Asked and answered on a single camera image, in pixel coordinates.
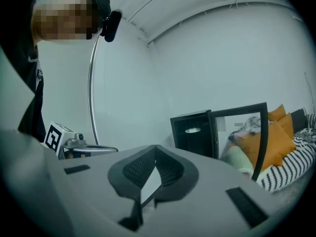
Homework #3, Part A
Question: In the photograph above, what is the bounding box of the light green cushion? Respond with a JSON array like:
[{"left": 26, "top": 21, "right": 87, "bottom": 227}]
[{"left": 219, "top": 146, "right": 255, "bottom": 175}]

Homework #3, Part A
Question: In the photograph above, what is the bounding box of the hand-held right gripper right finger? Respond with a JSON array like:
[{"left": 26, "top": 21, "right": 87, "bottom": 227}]
[{"left": 143, "top": 144, "right": 292, "bottom": 237}]

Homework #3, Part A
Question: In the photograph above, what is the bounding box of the black head camera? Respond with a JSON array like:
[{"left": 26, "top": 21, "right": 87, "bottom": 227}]
[{"left": 100, "top": 9, "right": 122, "bottom": 43}]

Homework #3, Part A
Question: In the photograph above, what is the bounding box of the grey patterned cloth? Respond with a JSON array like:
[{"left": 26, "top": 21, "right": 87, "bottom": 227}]
[{"left": 228, "top": 116, "right": 262, "bottom": 143}]

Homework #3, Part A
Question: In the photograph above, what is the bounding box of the person's black shirt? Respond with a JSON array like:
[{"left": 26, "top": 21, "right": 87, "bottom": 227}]
[{"left": 0, "top": 0, "right": 45, "bottom": 143}]

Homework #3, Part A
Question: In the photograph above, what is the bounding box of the small orange cushion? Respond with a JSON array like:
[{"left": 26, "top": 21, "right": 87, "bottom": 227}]
[{"left": 268, "top": 104, "right": 286, "bottom": 122}]

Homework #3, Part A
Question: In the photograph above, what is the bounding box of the large orange cushion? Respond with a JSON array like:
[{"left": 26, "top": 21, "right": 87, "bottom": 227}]
[{"left": 245, "top": 121, "right": 297, "bottom": 172}]

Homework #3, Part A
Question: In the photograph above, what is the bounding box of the curved metal pole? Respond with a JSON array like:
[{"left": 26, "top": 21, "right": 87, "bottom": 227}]
[{"left": 88, "top": 35, "right": 101, "bottom": 145}]

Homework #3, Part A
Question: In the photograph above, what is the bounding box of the medium orange cushion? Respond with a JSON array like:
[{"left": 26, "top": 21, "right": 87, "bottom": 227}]
[{"left": 277, "top": 112, "right": 295, "bottom": 139}]

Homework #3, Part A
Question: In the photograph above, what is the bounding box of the person's black cap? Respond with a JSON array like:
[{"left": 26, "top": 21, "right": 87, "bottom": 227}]
[{"left": 87, "top": 0, "right": 112, "bottom": 19}]

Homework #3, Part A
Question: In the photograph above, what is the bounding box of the person's head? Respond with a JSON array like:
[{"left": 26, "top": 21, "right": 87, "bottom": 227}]
[{"left": 31, "top": 0, "right": 99, "bottom": 45}]

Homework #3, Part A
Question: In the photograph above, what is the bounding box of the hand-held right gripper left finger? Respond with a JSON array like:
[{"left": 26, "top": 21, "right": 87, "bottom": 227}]
[{"left": 59, "top": 144, "right": 157, "bottom": 237}]

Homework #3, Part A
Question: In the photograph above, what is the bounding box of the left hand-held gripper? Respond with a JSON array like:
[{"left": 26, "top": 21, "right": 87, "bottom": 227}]
[{"left": 40, "top": 121, "right": 119, "bottom": 160}]

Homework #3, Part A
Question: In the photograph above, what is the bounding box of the black cushion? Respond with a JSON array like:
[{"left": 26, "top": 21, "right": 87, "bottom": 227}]
[{"left": 290, "top": 109, "right": 308, "bottom": 134}]

